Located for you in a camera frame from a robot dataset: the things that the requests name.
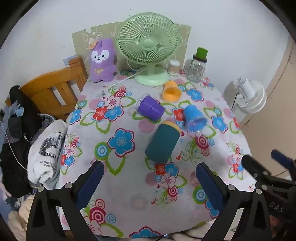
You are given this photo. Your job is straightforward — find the beige cabinet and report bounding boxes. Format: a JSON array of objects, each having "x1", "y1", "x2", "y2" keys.
[{"x1": 240, "y1": 40, "x2": 296, "y2": 178}]

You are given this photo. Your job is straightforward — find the purple plush toy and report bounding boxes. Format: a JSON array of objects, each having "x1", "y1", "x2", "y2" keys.
[{"x1": 87, "y1": 38, "x2": 118, "y2": 83}]

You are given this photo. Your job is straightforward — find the green desk fan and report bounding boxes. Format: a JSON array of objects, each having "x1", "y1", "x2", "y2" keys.
[{"x1": 116, "y1": 13, "x2": 181, "y2": 86}]

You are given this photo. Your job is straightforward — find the white printed t-shirt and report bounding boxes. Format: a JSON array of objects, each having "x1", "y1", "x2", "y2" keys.
[{"x1": 27, "y1": 120, "x2": 68, "y2": 190}]

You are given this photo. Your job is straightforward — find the white cotton swab container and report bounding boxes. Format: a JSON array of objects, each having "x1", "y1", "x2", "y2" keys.
[{"x1": 166, "y1": 60, "x2": 180, "y2": 76}]

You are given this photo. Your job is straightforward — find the floral tablecloth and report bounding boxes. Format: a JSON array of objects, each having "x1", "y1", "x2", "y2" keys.
[{"x1": 59, "y1": 75, "x2": 252, "y2": 239}]

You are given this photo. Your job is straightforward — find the white fan cable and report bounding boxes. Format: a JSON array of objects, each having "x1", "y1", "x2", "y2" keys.
[{"x1": 110, "y1": 69, "x2": 148, "y2": 88}]

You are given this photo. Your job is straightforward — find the teal cup with yellow rim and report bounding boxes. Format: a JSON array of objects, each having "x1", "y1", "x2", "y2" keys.
[{"x1": 145, "y1": 120, "x2": 180, "y2": 164}]

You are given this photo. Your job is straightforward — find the glass jar with green lid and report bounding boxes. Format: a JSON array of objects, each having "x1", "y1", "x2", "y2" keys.
[{"x1": 184, "y1": 47, "x2": 208, "y2": 83}]

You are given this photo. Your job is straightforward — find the purple plastic cup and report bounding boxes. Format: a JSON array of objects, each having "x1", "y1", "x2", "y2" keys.
[{"x1": 137, "y1": 93, "x2": 166, "y2": 121}]

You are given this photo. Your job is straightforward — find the white clip fan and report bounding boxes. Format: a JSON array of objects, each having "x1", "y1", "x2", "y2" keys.
[{"x1": 223, "y1": 77, "x2": 267, "y2": 114}]

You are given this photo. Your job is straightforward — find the orange plastic cup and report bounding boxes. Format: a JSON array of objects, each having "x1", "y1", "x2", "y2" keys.
[{"x1": 161, "y1": 80, "x2": 181, "y2": 102}]

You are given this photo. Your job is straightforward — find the beige printed wall cloth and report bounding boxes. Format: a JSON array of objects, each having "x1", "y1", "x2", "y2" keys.
[{"x1": 72, "y1": 22, "x2": 191, "y2": 80}]

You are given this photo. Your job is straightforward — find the black fan cable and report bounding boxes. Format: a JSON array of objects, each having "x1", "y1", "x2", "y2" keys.
[{"x1": 231, "y1": 91, "x2": 240, "y2": 110}]

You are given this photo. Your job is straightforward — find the blue plastic cup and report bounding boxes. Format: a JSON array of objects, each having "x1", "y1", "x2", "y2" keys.
[{"x1": 183, "y1": 105, "x2": 208, "y2": 133}]

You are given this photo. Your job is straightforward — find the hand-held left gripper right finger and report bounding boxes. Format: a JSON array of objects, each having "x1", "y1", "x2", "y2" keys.
[{"x1": 196, "y1": 162, "x2": 270, "y2": 241}]

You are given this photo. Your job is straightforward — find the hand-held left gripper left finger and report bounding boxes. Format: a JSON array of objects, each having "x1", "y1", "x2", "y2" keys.
[{"x1": 26, "y1": 160, "x2": 104, "y2": 241}]

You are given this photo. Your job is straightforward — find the pile of dark clothes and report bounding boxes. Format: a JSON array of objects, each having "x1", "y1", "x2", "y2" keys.
[{"x1": 0, "y1": 85, "x2": 58, "y2": 199}]

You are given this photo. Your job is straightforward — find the wooden chair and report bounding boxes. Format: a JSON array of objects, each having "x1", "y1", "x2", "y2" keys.
[{"x1": 6, "y1": 56, "x2": 89, "y2": 121}]

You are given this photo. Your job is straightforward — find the thin white cord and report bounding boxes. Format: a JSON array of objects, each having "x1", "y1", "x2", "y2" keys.
[{"x1": 0, "y1": 120, "x2": 28, "y2": 171}]

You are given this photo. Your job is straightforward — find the cream fluffy cloth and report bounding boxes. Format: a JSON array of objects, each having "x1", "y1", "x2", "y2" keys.
[{"x1": 8, "y1": 194, "x2": 36, "y2": 241}]

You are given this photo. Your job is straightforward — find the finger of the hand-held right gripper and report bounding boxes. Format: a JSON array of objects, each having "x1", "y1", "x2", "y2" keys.
[
  {"x1": 241, "y1": 154, "x2": 274, "y2": 184},
  {"x1": 271, "y1": 149, "x2": 296, "y2": 173}
]

